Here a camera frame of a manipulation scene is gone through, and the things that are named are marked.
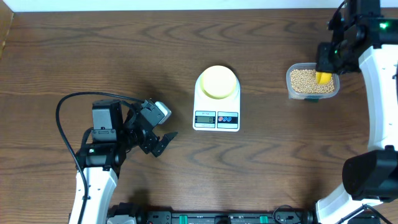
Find pale yellow plastic bowl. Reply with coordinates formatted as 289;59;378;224
200;65;238;100

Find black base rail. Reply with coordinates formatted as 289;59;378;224
105;203;317;224

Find white digital kitchen scale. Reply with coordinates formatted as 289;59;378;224
192;74;241;132

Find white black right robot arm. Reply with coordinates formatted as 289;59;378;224
313;0;397;223

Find yellow plastic measuring scoop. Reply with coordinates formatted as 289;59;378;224
315;72;332;85

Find clear plastic container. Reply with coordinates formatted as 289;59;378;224
286;63;340;100

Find brown cardboard board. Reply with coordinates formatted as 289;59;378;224
0;0;14;53

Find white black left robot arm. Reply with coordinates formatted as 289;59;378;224
69;100;177;223

